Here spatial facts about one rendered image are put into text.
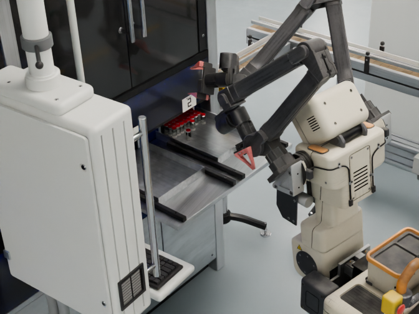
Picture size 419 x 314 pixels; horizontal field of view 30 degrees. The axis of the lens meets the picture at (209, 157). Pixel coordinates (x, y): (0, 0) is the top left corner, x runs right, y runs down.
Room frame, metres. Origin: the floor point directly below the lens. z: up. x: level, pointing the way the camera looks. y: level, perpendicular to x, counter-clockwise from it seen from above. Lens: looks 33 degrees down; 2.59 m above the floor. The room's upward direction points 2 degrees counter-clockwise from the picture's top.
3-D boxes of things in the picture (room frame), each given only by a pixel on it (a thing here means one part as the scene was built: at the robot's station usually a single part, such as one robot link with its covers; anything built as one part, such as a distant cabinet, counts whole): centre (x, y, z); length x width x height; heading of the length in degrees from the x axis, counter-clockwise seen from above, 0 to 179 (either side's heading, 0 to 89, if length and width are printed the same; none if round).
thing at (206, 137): (2.79, 0.01, 0.90); 0.34 x 0.26 x 0.04; 48
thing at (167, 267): (2.12, 0.31, 0.82); 0.40 x 0.14 x 0.02; 53
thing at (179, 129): (2.86, 0.09, 0.91); 0.18 x 0.02 x 0.05; 138
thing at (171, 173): (2.53, 0.23, 0.90); 0.34 x 0.26 x 0.04; 48
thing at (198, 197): (2.62, 0.07, 0.87); 0.70 x 0.48 x 0.02; 138
